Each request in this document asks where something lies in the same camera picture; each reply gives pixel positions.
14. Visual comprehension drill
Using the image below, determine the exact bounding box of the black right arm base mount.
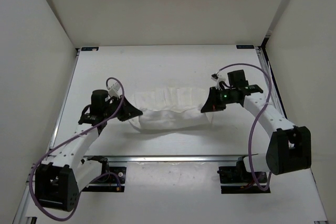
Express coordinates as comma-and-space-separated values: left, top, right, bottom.
217, 160, 271, 195

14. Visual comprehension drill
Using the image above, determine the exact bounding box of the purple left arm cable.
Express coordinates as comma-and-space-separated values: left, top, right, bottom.
29, 77, 125, 221

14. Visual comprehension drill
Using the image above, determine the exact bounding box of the blue corner label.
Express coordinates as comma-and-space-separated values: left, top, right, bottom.
236, 45, 255, 49
81, 47, 99, 51

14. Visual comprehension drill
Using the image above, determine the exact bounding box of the white pleated skirt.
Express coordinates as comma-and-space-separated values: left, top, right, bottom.
129, 87, 213, 131

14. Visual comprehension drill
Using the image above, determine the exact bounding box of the aluminium frame rail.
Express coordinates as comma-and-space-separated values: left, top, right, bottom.
12, 163, 37, 224
257, 32, 289, 120

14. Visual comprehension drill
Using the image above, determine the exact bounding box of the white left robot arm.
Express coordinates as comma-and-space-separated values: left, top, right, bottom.
34, 90, 143, 212

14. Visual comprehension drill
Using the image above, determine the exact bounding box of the blue left corner label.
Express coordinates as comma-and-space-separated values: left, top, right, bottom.
81, 47, 99, 51

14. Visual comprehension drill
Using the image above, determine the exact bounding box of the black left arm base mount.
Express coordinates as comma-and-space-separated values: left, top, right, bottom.
82, 156, 127, 193

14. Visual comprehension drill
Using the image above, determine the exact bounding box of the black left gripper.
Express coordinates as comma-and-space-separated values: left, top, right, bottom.
103, 94, 142, 121

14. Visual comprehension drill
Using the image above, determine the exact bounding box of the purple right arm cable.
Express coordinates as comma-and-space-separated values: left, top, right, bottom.
216, 62, 272, 192

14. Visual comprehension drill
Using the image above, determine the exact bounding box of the aluminium right frame rail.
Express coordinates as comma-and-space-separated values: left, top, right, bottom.
257, 32, 289, 120

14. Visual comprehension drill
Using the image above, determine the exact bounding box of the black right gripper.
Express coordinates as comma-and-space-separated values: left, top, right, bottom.
201, 86, 235, 112

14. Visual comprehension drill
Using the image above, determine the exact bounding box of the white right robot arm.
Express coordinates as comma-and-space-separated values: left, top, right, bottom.
201, 70, 311, 182

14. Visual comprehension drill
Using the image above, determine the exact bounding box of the aluminium front table rail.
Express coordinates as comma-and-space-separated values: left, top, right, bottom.
83, 153, 250, 164

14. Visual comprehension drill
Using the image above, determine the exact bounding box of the blue right corner label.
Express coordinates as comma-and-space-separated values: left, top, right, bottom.
236, 45, 255, 49

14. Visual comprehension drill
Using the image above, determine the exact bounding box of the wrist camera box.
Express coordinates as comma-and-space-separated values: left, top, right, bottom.
211, 73, 228, 89
107, 82, 121, 98

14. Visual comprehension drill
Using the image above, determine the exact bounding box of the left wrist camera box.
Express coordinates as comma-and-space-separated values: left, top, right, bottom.
107, 82, 121, 98

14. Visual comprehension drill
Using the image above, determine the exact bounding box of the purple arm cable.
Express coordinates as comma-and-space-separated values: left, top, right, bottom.
29, 77, 125, 221
216, 62, 272, 192

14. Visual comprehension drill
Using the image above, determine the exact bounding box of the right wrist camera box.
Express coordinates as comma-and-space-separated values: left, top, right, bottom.
211, 73, 228, 89

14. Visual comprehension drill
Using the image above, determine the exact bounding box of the aluminium left frame rail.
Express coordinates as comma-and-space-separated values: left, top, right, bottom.
12, 163, 37, 224

